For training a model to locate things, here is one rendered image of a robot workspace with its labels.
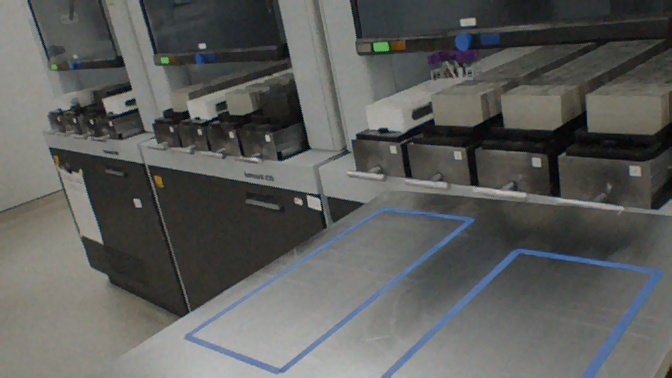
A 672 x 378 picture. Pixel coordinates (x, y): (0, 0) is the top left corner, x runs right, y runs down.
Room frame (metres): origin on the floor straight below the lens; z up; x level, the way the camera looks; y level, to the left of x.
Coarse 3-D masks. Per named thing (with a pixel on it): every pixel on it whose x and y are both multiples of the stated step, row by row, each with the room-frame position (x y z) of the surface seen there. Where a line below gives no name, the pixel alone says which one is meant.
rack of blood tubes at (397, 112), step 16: (432, 80) 1.43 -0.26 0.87; (448, 80) 1.40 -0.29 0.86; (400, 96) 1.34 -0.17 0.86; (416, 96) 1.30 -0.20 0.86; (368, 112) 1.30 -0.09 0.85; (384, 112) 1.26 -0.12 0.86; (400, 112) 1.23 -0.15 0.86; (416, 112) 1.40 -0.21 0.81; (432, 112) 1.38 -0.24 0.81; (400, 128) 1.24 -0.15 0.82
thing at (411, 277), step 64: (384, 192) 0.90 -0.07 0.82; (320, 256) 0.72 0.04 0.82; (384, 256) 0.69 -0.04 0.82; (448, 256) 0.65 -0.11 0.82; (512, 256) 0.62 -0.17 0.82; (576, 256) 0.60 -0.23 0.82; (640, 256) 0.57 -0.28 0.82; (192, 320) 0.63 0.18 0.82; (256, 320) 0.60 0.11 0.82; (320, 320) 0.57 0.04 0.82; (384, 320) 0.55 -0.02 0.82; (448, 320) 0.52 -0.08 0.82; (512, 320) 0.50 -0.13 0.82; (576, 320) 0.49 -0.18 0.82; (640, 320) 0.47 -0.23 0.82
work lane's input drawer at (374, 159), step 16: (384, 128) 1.26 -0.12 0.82; (416, 128) 1.24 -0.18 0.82; (352, 144) 1.29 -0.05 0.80; (368, 144) 1.26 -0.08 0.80; (384, 144) 1.22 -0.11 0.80; (400, 144) 1.19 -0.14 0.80; (368, 160) 1.26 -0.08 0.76; (384, 160) 1.23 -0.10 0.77; (400, 160) 1.20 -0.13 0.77; (352, 176) 1.24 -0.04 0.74; (368, 176) 1.21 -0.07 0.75; (384, 176) 1.18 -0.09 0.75; (400, 176) 1.20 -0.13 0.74
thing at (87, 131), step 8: (88, 112) 2.37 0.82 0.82; (96, 112) 2.32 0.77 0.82; (104, 112) 2.31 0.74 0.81; (80, 120) 2.36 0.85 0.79; (88, 120) 2.31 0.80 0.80; (88, 128) 2.33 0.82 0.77; (96, 128) 2.28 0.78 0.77; (80, 136) 2.29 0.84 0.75; (88, 136) 2.32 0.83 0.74; (96, 136) 2.29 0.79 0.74
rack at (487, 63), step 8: (512, 48) 1.64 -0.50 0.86; (520, 48) 1.61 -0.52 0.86; (528, 48) 1.59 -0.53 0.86; (536, 48) 1.56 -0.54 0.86; (496, 56) 1.57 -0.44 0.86; (504, 56) 1.55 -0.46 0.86; (512, 56) 1.53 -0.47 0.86; (520, 56) 1.51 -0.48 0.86; (480, 64) 1.50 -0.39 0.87; (488, 64) 1.49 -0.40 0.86; (496, 64) 1.47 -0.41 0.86
